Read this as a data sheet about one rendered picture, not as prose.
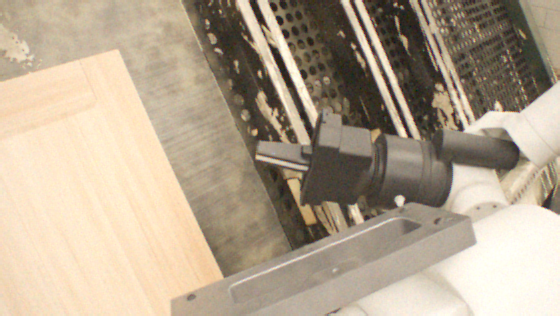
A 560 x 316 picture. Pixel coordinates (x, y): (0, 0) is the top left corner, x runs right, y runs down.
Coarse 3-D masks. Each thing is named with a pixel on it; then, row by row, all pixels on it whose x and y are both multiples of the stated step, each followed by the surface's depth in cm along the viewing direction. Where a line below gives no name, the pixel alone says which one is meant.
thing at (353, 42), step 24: (312, 0) 89; (336, 0) 86; (360, 0) 89; (336, 24) 88; (360, 24) 89; (336, 48) 90; (360, 48) 86; (360, 72) 88; (384, 72) 89; (360, 96) 90; (384, 96) 87; (384, 120) 89; (408, 120) 90
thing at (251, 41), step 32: (224, 0) 71; (256, 0) 72; (224, 32) 74; (256, 32) 71; (256, 64) 72; (288, 64) 73; (256, 96) 74; (288, 96) 72; (288, 128) 72; (320, 224) 75; (352, 224) 76
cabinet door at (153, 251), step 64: (64, 64) 57; (0, 128) 51; (64, 128) 56; (128, 128) 61; (0, 192) 50; (64, 192) 54; (128, 192) 59; (0, 256) 49; (64, 256) 53; (128, 256) 58; (192, 256) 63
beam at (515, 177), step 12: (516, 168) 129; (528, 168) 126; (552, 168) 137; (504, 180) 124; (516, 180) 120; (540, 180) 129; (552, 180) 135; (504, 192) 116; (528, 192) 123; (540, 192) 128; (540, 204) 126
